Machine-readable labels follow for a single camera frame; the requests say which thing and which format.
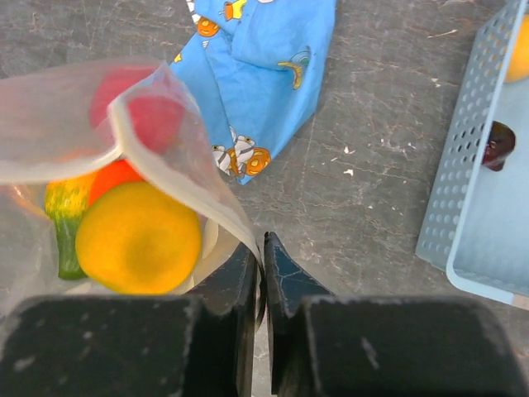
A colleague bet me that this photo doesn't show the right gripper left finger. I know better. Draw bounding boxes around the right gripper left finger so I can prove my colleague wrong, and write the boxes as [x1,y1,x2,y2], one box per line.
[1,246,258,396]

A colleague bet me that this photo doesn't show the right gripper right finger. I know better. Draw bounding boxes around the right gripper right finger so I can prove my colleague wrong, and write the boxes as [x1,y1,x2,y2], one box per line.
[264,232,528,396]

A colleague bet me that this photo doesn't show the yellow round fruit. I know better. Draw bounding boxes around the yellow round fruit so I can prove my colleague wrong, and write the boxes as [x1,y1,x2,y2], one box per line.
[75,182,202,294]

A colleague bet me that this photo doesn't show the clear dotted zip bag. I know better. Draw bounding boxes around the clear dotted zip bag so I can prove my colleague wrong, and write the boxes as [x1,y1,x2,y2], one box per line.
[1,58,260,314]

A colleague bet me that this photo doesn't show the orange tangerine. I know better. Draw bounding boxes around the orange tangerine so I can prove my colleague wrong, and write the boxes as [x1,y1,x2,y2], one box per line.
[88,160,144,207]

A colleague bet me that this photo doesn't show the green orange mango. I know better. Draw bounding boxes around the green orange mango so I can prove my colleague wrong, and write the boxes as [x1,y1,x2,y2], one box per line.
[44,172,97,280]

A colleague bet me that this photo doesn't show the bright red apple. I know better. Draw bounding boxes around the bright red apple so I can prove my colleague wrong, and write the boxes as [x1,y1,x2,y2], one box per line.
[88,67,185,153]

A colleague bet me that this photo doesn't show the small dark plum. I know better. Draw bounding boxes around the small dark plum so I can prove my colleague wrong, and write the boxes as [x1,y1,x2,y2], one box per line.
[482,121,516,172]

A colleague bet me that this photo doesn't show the small yellow lemon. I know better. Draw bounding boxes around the small yellow lemon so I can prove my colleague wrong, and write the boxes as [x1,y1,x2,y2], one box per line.
[505,14,529,83]

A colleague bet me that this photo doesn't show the light blue plastic basket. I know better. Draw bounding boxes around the light blue plastic basket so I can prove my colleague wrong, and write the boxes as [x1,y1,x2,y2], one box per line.
[416,1,528,309]

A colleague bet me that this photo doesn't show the blue patterned cloth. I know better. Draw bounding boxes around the blue patterned cloth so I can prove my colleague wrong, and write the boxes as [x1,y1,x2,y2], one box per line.
[170,0,336,184]

